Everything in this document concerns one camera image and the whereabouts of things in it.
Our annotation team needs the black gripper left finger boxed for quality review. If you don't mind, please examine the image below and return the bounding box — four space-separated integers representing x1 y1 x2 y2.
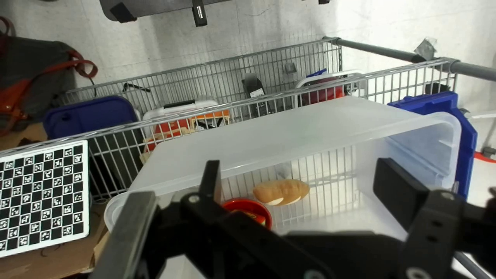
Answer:
91 160 225 279

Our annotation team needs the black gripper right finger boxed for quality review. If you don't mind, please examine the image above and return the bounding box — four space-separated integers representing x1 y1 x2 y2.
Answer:
372 157 463 279

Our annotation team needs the red plastic bowl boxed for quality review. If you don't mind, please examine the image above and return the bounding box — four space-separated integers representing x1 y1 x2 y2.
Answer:
222 199 274 232

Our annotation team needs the white container with orange contents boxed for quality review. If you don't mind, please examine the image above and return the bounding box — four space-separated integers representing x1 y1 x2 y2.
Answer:
141 100 234 152

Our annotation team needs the blue plastic crate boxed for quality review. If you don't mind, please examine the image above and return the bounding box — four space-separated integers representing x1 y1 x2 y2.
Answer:
386 92 479 202

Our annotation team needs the small black tag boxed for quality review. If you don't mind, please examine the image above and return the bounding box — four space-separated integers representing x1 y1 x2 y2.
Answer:
240 75 267 100

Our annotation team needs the clear plastic storage bin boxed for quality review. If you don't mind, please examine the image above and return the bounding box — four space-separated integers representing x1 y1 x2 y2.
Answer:
102 97 463 279

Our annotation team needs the white red container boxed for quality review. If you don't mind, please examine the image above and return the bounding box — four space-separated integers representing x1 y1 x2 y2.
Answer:
294 70 364 108

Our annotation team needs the blue plastic container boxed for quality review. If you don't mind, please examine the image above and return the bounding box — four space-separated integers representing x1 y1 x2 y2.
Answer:
42 95 141 140

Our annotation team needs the black white calibration board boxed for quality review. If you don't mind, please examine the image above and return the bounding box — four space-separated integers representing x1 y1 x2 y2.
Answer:
0 139 90 259

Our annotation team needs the brown cardboard box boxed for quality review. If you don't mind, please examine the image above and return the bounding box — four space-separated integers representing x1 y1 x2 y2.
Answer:
0 123 113 279

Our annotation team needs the metal wire cart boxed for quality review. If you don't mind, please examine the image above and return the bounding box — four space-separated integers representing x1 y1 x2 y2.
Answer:
51 36 496 207

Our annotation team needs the black bag with orange straps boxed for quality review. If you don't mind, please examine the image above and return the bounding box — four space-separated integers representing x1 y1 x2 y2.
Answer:
0 16 99 137

